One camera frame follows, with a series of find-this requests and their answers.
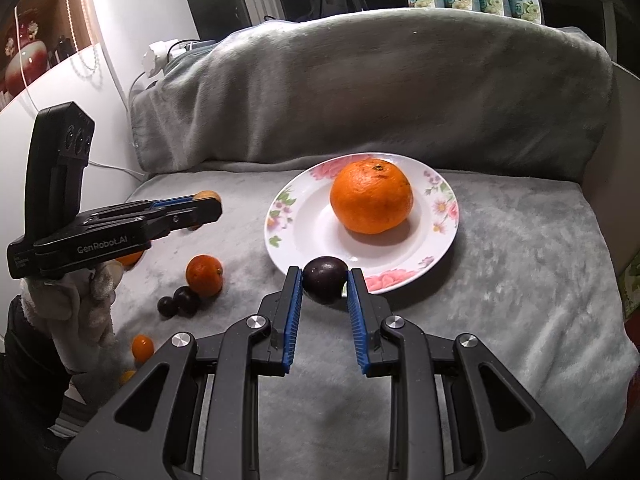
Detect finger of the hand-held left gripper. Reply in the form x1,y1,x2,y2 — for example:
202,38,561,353
82,198,222,241
92,194,201,216

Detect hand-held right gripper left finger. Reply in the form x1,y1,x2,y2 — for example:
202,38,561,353
57,266,304,480

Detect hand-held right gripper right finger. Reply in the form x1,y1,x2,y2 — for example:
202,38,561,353
348,269,586,480

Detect small tan round fruit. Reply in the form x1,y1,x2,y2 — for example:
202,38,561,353
189,190,222,231

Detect dark purple passion fruit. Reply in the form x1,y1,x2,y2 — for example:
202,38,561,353
302,256,349,306

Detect medium mandarin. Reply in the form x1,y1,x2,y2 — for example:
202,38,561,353
185,255,224,298

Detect white floral plate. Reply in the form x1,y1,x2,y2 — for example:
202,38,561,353
264,152,460,295

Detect large orange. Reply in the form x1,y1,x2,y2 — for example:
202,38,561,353
330,158,414,235

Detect orange kumquat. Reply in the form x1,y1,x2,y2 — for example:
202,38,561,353
131,335,155,363

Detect person's left forearm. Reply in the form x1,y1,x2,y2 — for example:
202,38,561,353
0,295,71,431

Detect person's left hand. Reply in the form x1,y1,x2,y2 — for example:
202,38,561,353
22,260,123,373

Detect red white ceramic jar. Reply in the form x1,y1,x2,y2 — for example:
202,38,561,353
4,7,52,95

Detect white power strip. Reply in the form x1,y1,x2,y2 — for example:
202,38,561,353
144,39,201,79

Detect grey plush blanket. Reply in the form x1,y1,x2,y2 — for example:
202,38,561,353
122,10,640,468

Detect green printed box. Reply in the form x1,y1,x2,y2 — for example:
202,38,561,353
620,266,640,320

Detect white cable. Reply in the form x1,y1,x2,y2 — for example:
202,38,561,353
15,7,147,178

